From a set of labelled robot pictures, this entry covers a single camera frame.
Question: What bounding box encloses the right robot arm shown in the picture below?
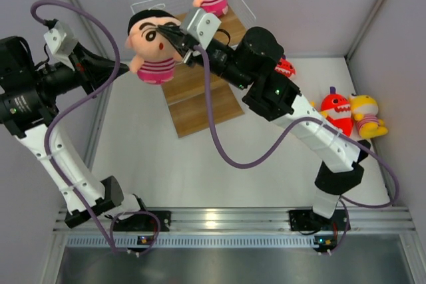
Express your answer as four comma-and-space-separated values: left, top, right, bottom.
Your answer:
157, 25, 371, 229

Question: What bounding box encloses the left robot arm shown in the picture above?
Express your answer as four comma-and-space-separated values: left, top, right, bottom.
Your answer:
1, 36, 150, 231

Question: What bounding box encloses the red shark plush left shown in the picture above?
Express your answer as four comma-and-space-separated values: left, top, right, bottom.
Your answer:
275, 55, 296, 79

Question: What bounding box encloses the red shark plush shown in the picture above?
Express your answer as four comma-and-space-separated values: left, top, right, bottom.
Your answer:
275, 55, 296, 79
320, 86, 353, 137

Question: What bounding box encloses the red shark plush right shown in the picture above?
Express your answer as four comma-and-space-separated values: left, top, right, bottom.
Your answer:
320, 86, 353, 137

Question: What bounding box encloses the yellow plush toy right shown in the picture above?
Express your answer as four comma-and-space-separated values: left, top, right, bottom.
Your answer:
349, 94, 389, 140

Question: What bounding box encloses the aluminium frame post left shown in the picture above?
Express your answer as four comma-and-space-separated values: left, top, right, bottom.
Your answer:
49, 0, 114, 69

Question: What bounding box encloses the aluminium frame post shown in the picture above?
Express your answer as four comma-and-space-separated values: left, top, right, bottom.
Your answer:
345, 0, 387, 64
49, 0, 114, 69

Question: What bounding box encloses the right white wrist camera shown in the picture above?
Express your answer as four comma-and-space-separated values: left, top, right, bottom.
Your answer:
180, 7, 222, 49

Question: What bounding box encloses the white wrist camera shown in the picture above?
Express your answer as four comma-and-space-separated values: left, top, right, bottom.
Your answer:
43, 21, 78, 68
180, 7, 222, 49

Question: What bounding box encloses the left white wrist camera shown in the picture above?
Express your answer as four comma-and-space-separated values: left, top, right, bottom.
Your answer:
43, 21, 78, 68

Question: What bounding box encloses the white wire wooden shelf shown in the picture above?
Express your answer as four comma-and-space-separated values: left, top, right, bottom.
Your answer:
130, 0, 256, 138

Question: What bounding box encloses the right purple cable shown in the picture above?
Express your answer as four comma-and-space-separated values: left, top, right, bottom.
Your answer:
192, 44, 400, 255

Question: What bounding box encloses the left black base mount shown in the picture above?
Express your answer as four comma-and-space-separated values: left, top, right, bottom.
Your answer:
133, 210, 172, 232

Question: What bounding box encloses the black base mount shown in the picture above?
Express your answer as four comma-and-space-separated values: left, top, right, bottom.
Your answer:
133, 210, 172, 232
289, 210, 333, 235

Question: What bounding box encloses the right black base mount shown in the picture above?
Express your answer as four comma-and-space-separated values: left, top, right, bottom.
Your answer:
289, 210, 333, 235

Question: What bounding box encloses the aluminium frame post right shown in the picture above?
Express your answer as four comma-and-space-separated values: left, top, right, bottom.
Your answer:
345, 0, 387, 64

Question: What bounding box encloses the aluminium mounting rail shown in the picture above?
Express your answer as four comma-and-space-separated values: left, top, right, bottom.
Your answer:
53, 204, 415, 254

